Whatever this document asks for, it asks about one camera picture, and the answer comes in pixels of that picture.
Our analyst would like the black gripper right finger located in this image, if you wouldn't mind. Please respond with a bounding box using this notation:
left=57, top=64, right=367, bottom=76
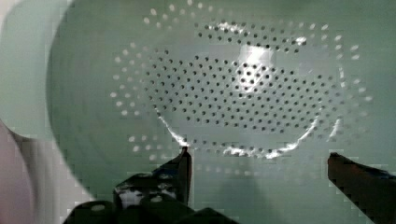
left=327, top=152, right=396, bottom=224

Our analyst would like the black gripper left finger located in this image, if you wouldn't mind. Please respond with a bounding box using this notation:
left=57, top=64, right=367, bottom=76
left=113, top=147, right=192, bottom=209

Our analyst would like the green plastic strainer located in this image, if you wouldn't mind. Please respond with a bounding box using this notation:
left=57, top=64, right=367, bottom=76
left=0, top=0, right=396, bottom=224

